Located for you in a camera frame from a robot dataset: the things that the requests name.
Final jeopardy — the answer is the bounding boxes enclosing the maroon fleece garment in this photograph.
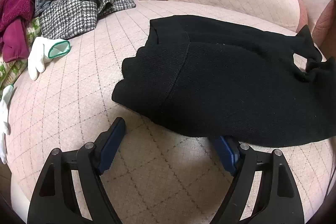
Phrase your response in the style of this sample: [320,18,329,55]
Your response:
[0,0,45,63]

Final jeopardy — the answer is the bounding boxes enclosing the green printed folded blanket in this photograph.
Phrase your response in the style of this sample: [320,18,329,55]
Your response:
[0,17,42,94]

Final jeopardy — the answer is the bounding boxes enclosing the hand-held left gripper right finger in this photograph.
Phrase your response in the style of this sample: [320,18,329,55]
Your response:
[210,135,305,224]

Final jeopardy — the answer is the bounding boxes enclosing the pink quilted bed cover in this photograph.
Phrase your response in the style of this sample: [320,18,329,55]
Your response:
[5,0,336,224]

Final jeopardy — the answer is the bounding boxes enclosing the white glove with green cuff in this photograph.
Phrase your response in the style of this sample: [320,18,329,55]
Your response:
[0,84,14,165]
[28,36,71,81]

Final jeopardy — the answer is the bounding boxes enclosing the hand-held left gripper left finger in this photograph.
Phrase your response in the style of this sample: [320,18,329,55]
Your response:
[27,117,127,224]

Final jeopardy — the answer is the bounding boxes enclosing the pink and brown cushion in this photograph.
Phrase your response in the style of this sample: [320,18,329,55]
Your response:
[295,0,336,62]

